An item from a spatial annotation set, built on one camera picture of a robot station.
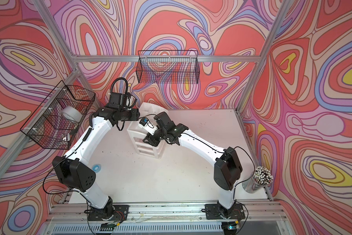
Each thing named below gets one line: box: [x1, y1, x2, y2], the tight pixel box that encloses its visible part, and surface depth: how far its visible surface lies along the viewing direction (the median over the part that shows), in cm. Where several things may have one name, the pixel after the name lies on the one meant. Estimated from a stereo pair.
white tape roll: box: [62, 105, 83, 123], surface depth 76 cm
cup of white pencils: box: [242, 165, 274, 194], surface depth 70 cm
